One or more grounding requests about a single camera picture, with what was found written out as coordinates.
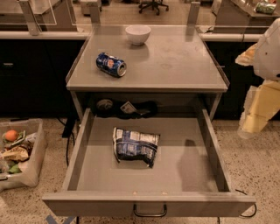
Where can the blue chip bag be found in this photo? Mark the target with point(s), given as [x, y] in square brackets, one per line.
[130, 145]

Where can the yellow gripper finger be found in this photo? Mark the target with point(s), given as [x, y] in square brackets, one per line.
[261, 104]
[247, 58]

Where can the clear plastic bin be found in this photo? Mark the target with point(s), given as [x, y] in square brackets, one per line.
[14, 174]

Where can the crumpled snack wrapper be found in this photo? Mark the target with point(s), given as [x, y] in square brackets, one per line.
[18, 153]

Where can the blue soda can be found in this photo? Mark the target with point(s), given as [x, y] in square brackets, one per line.
[111, 65]

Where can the orange fruit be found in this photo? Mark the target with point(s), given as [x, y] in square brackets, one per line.
[11, 135]

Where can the black drawer handle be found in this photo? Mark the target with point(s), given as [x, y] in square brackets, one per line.
[149, 211]

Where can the white bowl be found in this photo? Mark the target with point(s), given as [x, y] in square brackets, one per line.
[137, 34]

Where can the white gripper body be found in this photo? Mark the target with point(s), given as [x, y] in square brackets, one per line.
[268, 57]

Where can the black device with label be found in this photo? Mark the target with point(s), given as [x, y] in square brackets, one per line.
[125, 109]

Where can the green chip bag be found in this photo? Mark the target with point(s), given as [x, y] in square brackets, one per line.
[264, 7]

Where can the grey open drawer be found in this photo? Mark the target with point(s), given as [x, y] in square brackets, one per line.
[155, 167]

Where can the black office chair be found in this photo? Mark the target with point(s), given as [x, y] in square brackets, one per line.
[154, 4]

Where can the grey counter cabinet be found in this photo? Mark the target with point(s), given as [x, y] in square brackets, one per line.
[174, 59]

